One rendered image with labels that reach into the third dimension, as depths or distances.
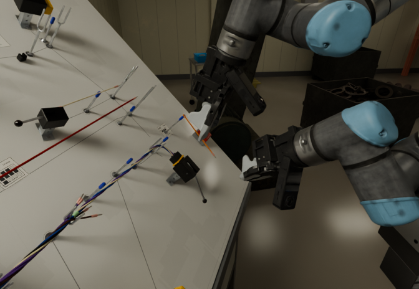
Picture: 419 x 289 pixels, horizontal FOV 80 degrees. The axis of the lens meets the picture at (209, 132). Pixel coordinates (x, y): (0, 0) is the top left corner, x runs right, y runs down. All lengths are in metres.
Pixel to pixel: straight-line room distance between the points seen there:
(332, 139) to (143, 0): 5.60
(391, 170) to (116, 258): 0.53
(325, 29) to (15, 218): 0.59
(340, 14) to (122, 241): 0.58
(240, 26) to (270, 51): 5.78
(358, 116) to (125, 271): 0.53
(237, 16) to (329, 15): 0.18
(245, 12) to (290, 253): 1.72
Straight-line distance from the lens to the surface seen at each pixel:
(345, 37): 0.42
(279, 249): 1.99
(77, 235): 0.60
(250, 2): 0.51
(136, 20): 5.92
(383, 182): 0.47
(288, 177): 0.54
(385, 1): 0.47
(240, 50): 0.53
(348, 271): 2.04
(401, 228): 0.79
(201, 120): 0.58
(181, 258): 0.71
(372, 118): 0.44
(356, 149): 0.45
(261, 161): 0.58
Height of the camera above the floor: 1.52
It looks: 27 degrees down
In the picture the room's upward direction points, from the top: straight up
